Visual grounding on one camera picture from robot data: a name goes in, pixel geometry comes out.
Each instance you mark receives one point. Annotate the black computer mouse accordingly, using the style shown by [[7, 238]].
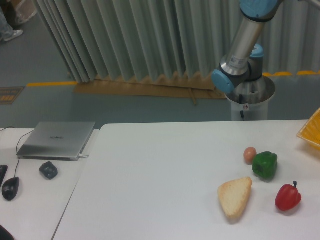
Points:
[[10, 188]]

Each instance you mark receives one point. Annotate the dark sleeved forearm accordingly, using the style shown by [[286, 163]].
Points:
[[4, 234]]

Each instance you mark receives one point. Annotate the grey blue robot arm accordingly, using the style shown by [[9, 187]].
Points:
[[245, 45]]

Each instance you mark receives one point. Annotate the green bell pepper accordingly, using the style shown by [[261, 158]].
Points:
[[265, 164]]

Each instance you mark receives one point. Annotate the red bell pepper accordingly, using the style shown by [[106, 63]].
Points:
[[288, 197]]

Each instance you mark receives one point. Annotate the brown cardboard sheet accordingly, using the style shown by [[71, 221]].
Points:
[[194, 88]]

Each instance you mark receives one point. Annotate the grey pleated curtain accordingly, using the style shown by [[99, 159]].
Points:
[[137, 39]]

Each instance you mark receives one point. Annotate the brown egg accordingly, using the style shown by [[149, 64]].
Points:
[[249, 155]]

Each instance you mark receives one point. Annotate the toasted bread slice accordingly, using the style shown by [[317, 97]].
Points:
[[234, 196]]

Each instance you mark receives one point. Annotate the silver closed laptop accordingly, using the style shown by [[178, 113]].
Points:
[[57, 141]]

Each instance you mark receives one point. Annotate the black small controller device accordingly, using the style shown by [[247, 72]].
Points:
[[49, 170]]

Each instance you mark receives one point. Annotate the yellow wicker basket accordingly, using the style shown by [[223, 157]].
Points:
[[310, 132]]

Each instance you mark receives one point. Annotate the black keyboard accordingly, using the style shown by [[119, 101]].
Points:
[[3, 171]]

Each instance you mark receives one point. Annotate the white sneaker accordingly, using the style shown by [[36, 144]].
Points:
[[16, 34]]

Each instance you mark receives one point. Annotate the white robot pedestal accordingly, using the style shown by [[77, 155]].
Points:
[[250, 100]]

